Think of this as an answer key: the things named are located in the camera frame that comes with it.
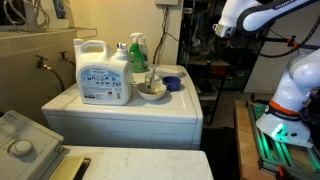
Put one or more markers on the metal spoon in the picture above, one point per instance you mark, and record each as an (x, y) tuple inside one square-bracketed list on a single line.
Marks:
[(153, 75)]

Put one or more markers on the white laundry detergent jug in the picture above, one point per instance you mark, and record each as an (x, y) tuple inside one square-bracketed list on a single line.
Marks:
[(100, 83)]

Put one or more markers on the wooden table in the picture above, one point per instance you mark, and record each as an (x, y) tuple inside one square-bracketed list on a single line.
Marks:
[(245, 150)]

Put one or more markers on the blue printed card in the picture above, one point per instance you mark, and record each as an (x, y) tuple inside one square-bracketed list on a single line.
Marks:
[(60, 8)]

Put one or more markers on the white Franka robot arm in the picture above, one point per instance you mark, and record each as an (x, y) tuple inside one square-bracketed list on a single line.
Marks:
[(296, 83)]

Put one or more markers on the green spray bottle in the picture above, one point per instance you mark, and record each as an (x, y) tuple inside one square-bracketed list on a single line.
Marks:
[(136, 57)]

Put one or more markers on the beige wall shelf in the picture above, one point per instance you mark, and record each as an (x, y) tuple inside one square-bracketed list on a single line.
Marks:
[(46, 32)]

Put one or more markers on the round white dial knob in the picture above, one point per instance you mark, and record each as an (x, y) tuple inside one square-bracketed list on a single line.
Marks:
[(21, 147)]

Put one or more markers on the white washing machine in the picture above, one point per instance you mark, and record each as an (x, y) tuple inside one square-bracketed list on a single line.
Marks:
[(140, 165), (133, 123)]

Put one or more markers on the small clear glass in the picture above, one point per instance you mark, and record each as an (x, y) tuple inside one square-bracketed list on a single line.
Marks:
[(148, 80)]

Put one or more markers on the dark wall faucet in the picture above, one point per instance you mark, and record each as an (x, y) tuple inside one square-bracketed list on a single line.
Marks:
[(41, 62), (63, 56)]

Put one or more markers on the black storage rack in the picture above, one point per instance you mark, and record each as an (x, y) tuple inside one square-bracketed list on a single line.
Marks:
[(200, 50)]

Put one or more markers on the white wall box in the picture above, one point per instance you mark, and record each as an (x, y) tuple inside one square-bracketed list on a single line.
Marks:
[(166, 2)]

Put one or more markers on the blue plastic cup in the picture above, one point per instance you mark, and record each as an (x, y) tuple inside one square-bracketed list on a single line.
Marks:
[(171, 84)]

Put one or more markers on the gold rectangular plate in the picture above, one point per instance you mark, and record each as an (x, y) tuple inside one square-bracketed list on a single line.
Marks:
[(68, 166)]

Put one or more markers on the white ceramic bowl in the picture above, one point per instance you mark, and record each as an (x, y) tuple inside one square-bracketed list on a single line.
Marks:
[(151, 94)]

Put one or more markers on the red clamp on rod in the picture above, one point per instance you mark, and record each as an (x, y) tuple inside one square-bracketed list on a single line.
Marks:
[(292, 42)]

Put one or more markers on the aluminium base frame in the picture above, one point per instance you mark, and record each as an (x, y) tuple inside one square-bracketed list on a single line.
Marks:
[(266, 150)]

